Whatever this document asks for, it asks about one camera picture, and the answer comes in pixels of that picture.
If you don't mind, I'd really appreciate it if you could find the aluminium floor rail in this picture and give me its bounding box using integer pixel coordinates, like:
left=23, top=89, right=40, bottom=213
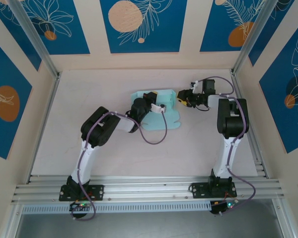
left=230, top=70, right=268, bottom=178
left=26, top=71, right=63, bottom=184

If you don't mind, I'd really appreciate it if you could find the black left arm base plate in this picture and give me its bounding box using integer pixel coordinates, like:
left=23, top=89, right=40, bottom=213
left=59, top=184, right=105, bottom=201

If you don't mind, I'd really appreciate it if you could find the blue poster with peach circle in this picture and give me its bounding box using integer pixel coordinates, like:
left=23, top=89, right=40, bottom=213
left=99, top=0, right=188, bottom=54

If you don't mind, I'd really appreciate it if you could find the small black controller board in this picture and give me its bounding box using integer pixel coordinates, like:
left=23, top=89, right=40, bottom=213
left=69, top=201, right=92, bottom=212
left=210, top=200, right=239, bottom=215

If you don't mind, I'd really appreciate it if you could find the blue floral wall poster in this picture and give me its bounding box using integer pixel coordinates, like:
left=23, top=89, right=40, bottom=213
left=0, top=0, right=42, bottom=72
left=13, top=0, right=91, bottom=56
left=0, top=34, right=33, bottom=160
left=200, top=0, right=266, bottom=53
left=248, top=0, right=298, bottom=67
left=259, top=24, right=298, bottom=154

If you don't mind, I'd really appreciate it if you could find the grey metal panel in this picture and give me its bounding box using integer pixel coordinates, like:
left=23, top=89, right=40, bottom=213
left=16, top=213, right=283, bottom=238

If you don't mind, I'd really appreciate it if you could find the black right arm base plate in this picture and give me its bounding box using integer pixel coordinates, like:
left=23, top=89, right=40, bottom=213
left=190, top=182, right=237, bottom=199

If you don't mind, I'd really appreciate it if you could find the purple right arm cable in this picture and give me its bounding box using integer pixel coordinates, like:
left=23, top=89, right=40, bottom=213
left=195, top=76, right=257, bottom=215

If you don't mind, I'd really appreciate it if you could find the light teal cloth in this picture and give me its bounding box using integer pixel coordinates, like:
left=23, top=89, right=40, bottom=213
left=130, top=89, right=181, bottom=131

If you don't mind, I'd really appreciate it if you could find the white slotted cable duct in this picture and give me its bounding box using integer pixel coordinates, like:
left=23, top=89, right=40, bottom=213
left=21, top=201, right=212, bottom=214

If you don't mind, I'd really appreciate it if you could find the aluminium corner post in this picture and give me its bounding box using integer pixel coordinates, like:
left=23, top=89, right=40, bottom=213
left=230, top=0, right=276, bottom=75
left=7, top=0, right=62, bottom=80

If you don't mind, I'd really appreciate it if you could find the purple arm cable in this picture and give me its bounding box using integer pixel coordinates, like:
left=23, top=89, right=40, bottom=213
left=195, top=76, right=257, bottom=215
left=71, top=109, right=168, bottom=221

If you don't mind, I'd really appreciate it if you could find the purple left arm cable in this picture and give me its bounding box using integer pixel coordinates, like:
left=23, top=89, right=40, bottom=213
left=71, top=109, right=168, bottom=221

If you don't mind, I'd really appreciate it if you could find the aluminium rail frame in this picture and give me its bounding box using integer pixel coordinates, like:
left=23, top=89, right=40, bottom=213
left=11, top=175, right=285, bottom=205

